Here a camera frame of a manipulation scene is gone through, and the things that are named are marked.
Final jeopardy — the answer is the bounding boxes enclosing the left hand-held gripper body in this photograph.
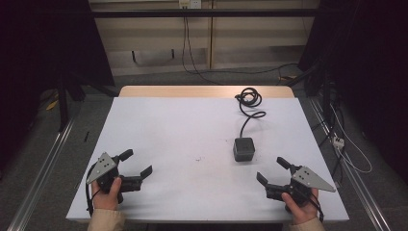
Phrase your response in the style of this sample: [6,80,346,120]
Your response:
[86,152,143,205]

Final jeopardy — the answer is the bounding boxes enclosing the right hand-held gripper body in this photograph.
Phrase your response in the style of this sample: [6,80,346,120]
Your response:
[265,165,337,207]

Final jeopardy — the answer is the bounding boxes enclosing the black cube power adapter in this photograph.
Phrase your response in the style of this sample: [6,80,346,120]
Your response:
[232,137,256,163]

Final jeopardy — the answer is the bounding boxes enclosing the black adapter cable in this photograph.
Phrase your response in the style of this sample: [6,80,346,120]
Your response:
[235,87,268,140]

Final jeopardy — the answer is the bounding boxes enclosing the person's left hand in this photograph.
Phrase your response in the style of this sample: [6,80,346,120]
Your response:
[90,176,123,212]

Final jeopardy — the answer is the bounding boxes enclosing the person's right hand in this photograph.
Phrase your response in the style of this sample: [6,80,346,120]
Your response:
[281,188,319,226]

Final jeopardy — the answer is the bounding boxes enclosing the white table mat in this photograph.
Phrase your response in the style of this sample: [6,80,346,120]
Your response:
[65,96,350,223]

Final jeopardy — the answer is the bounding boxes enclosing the black metal stand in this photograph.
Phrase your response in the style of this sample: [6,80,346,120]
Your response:
[55,71,71,133]

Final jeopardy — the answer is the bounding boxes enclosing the yellow tape on floor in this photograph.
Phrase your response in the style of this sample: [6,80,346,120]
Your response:
[45,91,61,112]

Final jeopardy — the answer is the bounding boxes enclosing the wooden table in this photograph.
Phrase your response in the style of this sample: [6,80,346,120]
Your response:
[117,85,295,99]

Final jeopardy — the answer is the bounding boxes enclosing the black curtain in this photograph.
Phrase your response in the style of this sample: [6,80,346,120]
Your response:
[297,0,408,176]
[0,0,115,167]

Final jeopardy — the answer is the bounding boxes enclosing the black horizontal metal bar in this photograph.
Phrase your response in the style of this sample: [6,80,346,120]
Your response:
[90,8,322,19]

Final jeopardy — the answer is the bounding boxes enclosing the right hand-held gripper black cable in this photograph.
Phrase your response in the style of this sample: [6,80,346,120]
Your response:
[308,192,325,223]

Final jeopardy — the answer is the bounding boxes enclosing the hand-held gripper black cable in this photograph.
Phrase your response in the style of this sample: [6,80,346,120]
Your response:
[308,192,325,223]
[84,163,101,217]

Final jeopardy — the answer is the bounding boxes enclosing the left hand-held gripper black cable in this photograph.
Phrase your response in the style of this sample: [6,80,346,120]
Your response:
[84,163,101,217]

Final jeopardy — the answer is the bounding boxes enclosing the aluminium floor rail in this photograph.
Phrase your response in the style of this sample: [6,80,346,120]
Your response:
[7,117,77,231]
[308,96,393,231]

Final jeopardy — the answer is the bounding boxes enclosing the white cable on floor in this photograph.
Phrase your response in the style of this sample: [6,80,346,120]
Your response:
[329,104,373,174]

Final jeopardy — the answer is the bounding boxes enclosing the black cables hanging from outlet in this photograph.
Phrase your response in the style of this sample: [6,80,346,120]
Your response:
[181,15,299,86]

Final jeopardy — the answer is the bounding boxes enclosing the white wall outlet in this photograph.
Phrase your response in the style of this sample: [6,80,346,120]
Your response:
[178,0,203,10]

